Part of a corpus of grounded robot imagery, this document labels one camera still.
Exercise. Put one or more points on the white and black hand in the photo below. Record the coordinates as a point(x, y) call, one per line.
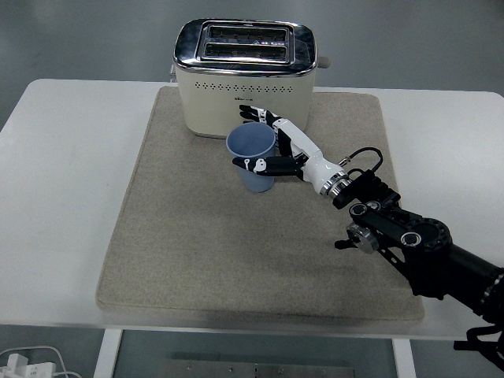
point(319, 167)

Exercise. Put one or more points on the light blue plastic cup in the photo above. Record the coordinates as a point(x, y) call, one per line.
point(252, 141)

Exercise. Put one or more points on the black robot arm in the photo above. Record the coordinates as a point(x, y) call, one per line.
point(433, 252)

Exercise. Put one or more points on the cream and chrome toaster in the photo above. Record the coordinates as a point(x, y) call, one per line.
point(244, 94)

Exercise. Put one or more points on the beige felt mat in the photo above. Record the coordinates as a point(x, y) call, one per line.
point(204, 244)

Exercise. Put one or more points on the white table leg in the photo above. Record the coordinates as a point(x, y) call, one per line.
point(403, 360)
point(106, 354)

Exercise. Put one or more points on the grey metal plate with screws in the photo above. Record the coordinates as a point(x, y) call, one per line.
point(256, 370)

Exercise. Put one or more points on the black box under table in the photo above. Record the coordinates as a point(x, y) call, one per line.
point(459, 345)

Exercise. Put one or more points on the white power adapter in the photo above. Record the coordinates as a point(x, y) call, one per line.
point(23, 368)

